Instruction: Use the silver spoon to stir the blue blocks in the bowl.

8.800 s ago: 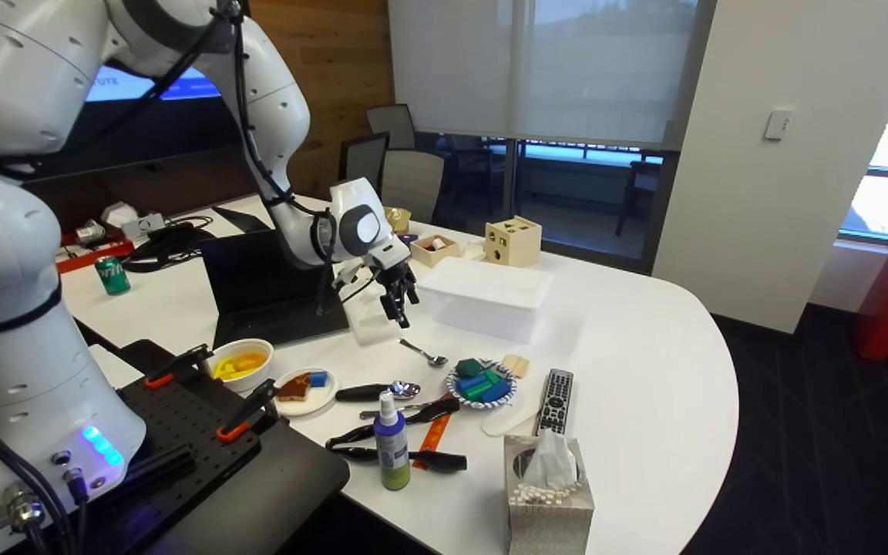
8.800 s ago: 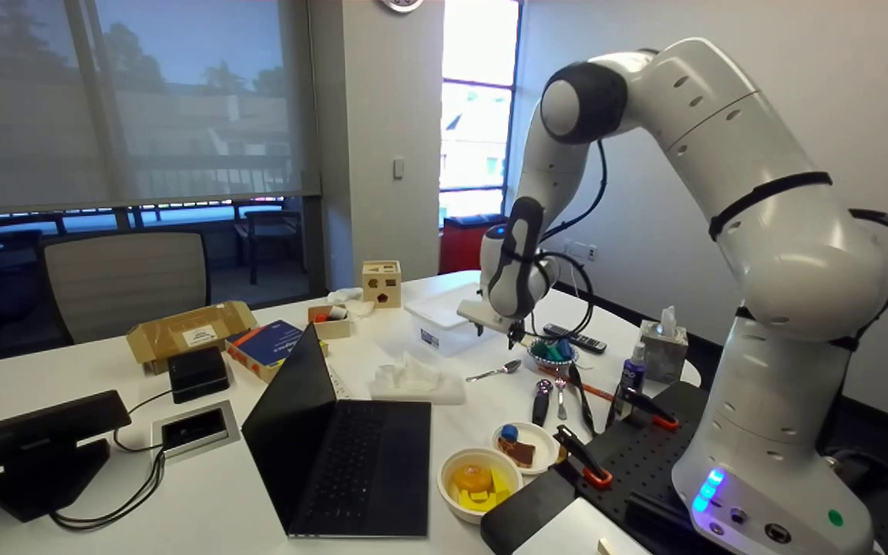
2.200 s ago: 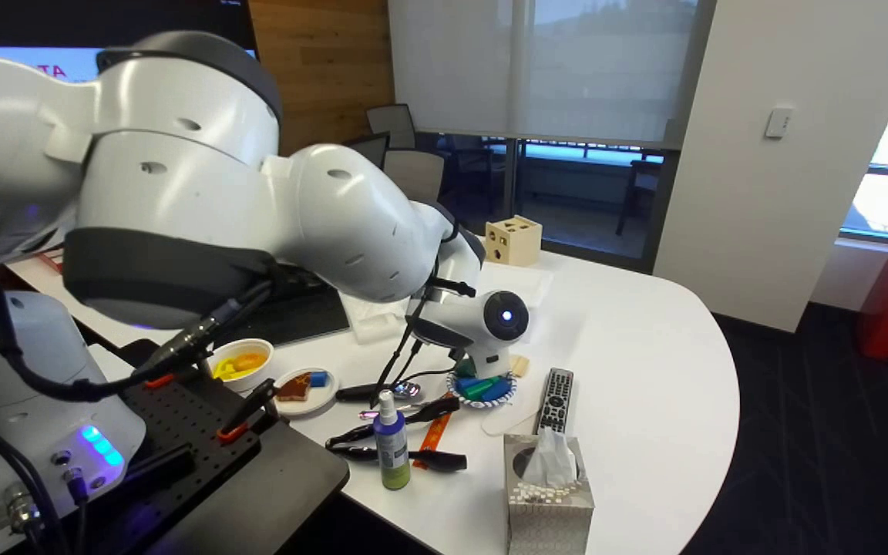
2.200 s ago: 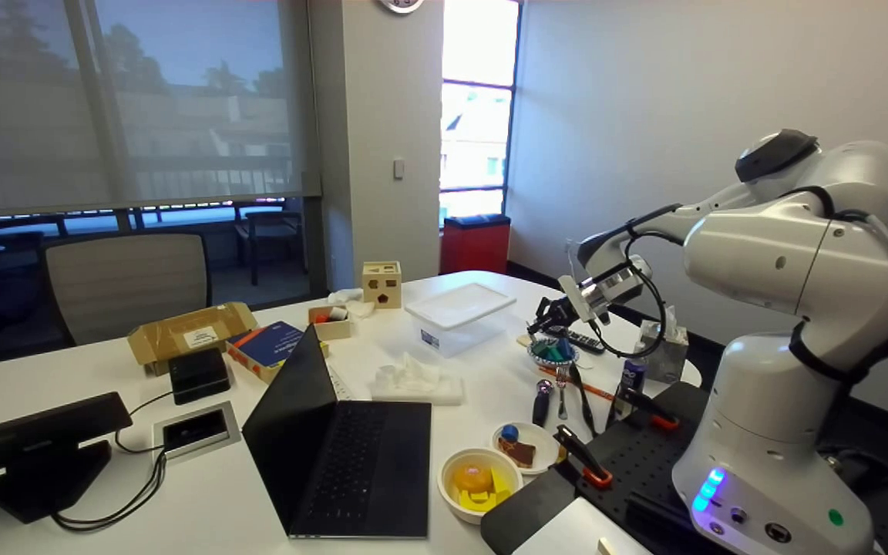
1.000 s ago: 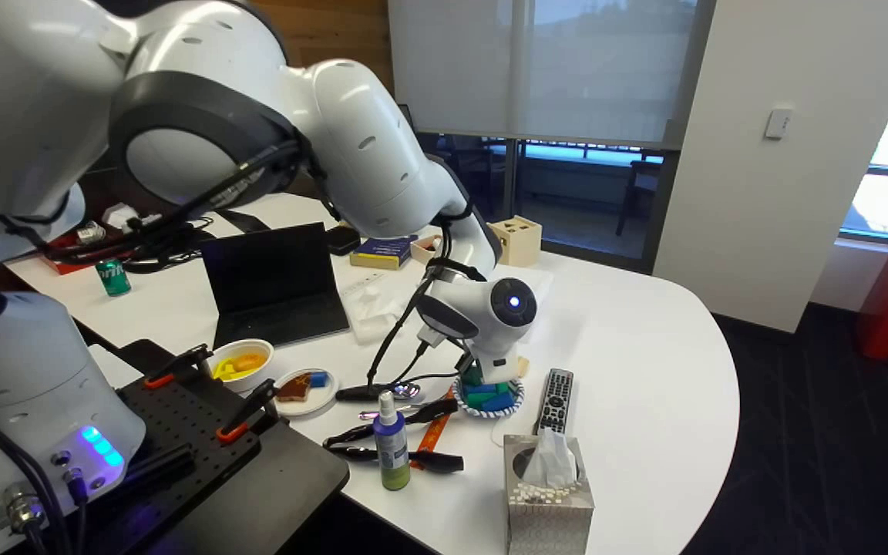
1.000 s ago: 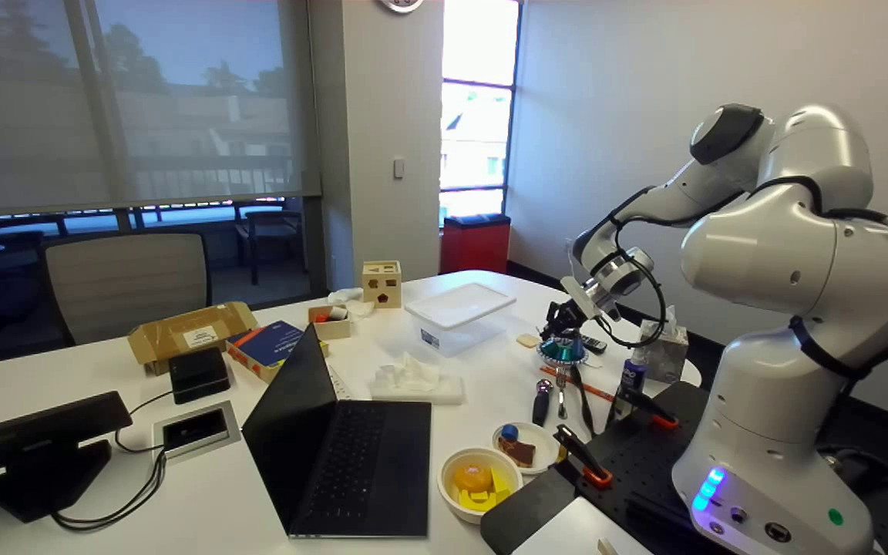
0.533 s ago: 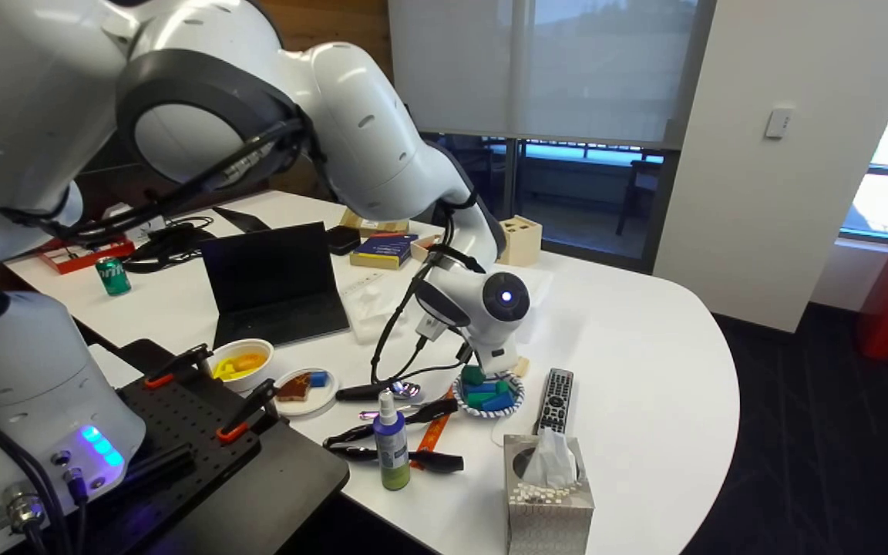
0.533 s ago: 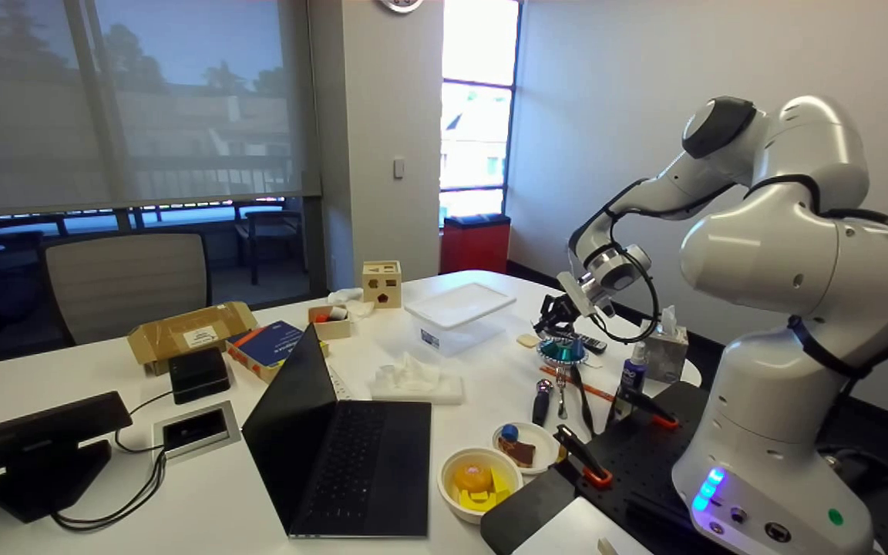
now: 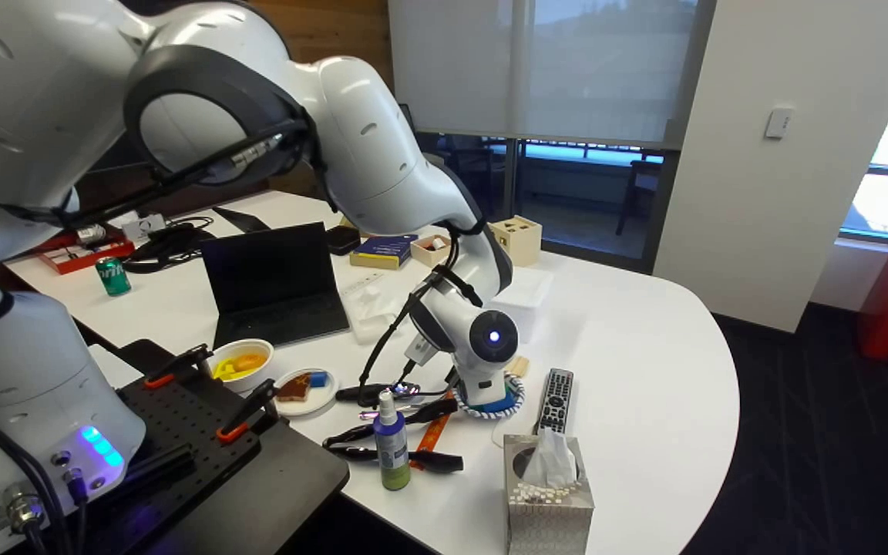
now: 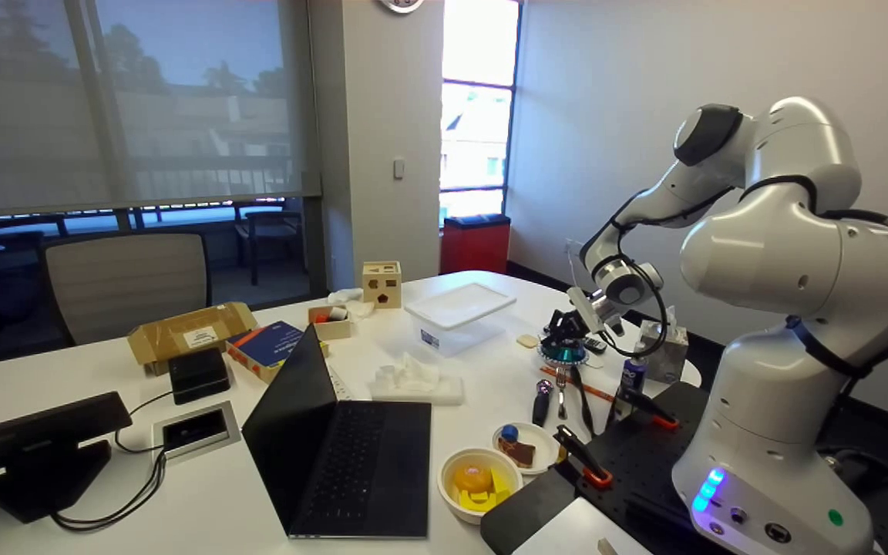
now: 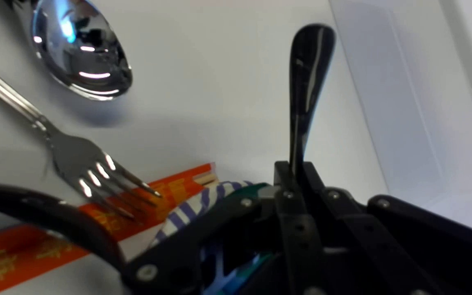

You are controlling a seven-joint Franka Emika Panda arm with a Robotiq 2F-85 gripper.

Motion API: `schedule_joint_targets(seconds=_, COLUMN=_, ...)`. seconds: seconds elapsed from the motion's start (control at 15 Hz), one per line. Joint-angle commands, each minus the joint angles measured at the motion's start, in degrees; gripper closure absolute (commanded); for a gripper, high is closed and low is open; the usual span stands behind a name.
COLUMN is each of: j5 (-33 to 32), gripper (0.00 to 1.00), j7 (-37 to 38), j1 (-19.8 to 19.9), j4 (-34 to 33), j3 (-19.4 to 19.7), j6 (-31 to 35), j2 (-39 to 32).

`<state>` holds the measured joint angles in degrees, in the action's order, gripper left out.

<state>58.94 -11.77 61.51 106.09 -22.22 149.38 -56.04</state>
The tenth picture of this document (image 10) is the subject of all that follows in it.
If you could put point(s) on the small wooden box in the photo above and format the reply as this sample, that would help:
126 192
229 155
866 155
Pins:
332 323

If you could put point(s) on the grey office chair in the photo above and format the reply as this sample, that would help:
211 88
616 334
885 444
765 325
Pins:
115 282

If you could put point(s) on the black marker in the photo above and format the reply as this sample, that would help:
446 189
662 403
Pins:
540 403

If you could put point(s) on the yellow-filled white bowl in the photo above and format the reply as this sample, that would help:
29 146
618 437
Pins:
475 479

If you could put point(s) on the wooden shape sorter cube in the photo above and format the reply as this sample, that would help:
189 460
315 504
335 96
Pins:
381 282

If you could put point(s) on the crumpled white plastic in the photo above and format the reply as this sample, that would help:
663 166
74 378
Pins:
412 381

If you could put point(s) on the red bin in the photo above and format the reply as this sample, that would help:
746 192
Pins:
475 241

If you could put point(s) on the black laptop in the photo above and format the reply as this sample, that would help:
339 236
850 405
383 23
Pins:
339 467

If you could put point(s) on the black small box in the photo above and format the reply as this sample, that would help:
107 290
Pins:
198 375

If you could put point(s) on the black orange clamp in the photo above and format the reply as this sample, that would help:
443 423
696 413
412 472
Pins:
589 467

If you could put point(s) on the small white plate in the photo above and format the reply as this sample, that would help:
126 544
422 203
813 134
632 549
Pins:
527 444

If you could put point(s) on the clear plastic container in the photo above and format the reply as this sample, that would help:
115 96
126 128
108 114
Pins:
456 320

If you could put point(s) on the blue patterned bowl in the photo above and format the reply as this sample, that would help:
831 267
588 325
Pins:
561 351

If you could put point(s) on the blue book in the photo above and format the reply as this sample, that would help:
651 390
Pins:
266 349

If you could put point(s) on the small wooden tile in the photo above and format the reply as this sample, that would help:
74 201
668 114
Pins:
527 340

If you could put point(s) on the orange handled tool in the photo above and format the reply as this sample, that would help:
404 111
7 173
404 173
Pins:
618 407

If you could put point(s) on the grey tissue box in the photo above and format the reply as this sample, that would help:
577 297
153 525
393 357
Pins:
663 351

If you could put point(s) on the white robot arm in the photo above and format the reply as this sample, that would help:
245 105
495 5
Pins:
765 203

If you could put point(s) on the black conference device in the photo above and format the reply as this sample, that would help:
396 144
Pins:
54 454

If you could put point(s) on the cardboard box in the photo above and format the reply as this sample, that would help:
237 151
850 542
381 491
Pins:
157 342

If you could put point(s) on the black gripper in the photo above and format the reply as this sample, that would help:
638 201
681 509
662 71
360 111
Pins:
569 328

